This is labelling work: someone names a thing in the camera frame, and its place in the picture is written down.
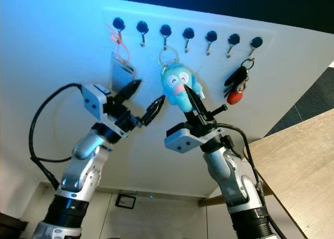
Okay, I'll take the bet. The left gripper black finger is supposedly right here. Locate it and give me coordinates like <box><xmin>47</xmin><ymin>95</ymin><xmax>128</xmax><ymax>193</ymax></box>
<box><xmin>141</xmin><ymin>95</ymin><xmax>166</xmax><ymax>128</ymax></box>
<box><xmin>115</xmin><ymin>78</ymin><xmax>143</xmax><ymax>102</ymax></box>

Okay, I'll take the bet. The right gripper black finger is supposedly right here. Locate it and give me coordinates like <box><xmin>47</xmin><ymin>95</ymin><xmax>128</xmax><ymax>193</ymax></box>
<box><xmin>197</xmin><ymin>91</ymin><xmax>213</xmax><ymax>117</ymax></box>
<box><xmin>189</xmin><ymin>86</ymin><xmax>206</xmax><ymax>116</ymax></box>

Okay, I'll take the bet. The blue plush toy keychain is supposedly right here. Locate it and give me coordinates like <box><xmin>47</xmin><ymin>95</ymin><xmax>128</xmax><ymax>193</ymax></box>
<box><xmin>159</xmin><ymin>46</ymin><xmax>204</xmax><ymax>114</ymax></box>

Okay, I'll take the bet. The black car keys red fob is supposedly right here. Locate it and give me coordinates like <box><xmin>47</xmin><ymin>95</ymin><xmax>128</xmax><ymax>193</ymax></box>
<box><xmin>223</xmin><ymin>58</ymin><xmax>256</xmax><ymax>105</ymax></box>

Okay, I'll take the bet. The black knob metal hook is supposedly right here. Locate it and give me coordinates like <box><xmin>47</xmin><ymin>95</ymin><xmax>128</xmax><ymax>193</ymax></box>
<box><xmin>226</xmin><ymin>33</ymin><xmax>241</xmax><ymax>59</ymax></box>
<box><xmin>136</xmin><ymin>20</ymin><xmax>150</xmax><ymax>46</ymax></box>
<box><xmin>246</xmin><ymin>37</ymin><xmax>264</xmax><ymax>59</ymax></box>
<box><xmin>113</xmin><ymin>17</ymin><xmax>126</xmax><ymax>44</ymax></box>
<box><xmin>182</xmin><ymin>27</ymin><xmax>196</xmax><ymax>54</ymax></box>
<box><xmin>205</xmin><ymin>30</ymin><xmax>219</xmax><ymax>57</ymax></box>
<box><xmin>159</xmin><ymin>23</ymin><xmax>173</xmax><ymax>51</ymax></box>

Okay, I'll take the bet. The wooden dining table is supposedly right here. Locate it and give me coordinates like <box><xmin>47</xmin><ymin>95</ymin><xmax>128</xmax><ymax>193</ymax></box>
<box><xmin>198</xmin><ymin>109</ymin><xmax>334</xmax><ymax>239</ymax></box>

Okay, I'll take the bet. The clear badge holder orange lanyard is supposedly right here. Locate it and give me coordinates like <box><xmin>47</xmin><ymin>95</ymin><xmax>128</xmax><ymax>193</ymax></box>
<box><xmin>109</xmin><ymin>27</ymin><xmax>137</xmax><ymax>91</ymax></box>

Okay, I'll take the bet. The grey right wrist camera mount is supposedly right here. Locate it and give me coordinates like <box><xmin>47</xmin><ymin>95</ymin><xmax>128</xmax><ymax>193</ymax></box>
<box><xmin>164</xmin><ymin>125</ymin><xmax>215</xmax><ymax>154</ymax></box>

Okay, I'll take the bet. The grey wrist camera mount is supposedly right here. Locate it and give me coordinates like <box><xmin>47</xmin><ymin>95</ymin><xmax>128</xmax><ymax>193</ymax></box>
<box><xmin>81</xmin><ymin>83</ymin><xmax>113</xmax><ymax>128</ymax></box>
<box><xmin>164</xmin><ymin>125</ymin><xmax>215</xmax><ymax>154</ymax></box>

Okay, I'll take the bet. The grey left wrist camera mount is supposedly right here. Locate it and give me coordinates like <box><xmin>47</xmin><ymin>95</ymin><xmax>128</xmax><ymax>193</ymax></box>
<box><xmin>81</xmin><ymin>83</ymin><xmax>113</xmax><ymax>128</ymax></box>

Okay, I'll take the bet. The white wall hook rack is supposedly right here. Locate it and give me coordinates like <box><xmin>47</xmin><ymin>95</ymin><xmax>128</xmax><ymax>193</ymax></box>
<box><xmin>103</xmin><ymin>7</ymin><xmax>277</xmax><ymax>65</ymax></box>

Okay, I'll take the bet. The black wall plate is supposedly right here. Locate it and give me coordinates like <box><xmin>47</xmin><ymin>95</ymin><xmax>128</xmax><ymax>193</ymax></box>
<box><xmin>115</xmin><ymin>194</ymin><xmax>137</xmax><ymax>210</ymax></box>

